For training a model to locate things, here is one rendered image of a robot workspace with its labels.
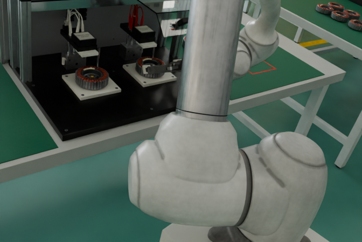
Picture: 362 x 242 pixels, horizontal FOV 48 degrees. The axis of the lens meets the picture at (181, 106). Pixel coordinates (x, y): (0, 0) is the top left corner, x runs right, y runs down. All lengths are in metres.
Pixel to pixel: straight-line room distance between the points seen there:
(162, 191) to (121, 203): 1.36
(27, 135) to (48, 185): 0.93
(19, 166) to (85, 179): 1.04
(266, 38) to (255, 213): 0.62
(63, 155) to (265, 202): 0.63
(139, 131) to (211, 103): 0.59
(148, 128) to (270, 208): 0.63
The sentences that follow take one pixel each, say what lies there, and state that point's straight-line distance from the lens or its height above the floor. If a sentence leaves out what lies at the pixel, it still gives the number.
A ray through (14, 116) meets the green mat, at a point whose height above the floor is 0.75.
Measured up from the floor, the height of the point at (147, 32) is 0.92.
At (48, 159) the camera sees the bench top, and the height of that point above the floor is 0.73.
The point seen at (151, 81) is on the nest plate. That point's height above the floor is 0.78.
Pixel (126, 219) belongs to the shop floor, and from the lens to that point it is 2.03.
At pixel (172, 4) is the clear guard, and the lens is 1.42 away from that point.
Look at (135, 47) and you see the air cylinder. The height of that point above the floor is 0.82.
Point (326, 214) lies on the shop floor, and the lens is 2.43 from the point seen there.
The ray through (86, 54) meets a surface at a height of 0.88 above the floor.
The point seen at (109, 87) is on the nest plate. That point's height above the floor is 0.78.
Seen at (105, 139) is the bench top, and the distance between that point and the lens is 1.25.
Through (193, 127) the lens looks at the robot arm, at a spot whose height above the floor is 1.11.
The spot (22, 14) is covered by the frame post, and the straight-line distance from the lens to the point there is 1.35.
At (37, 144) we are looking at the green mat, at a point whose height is 0.75.
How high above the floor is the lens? 1.54
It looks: 33 degrees down
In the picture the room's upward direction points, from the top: 13 degrees clockwise
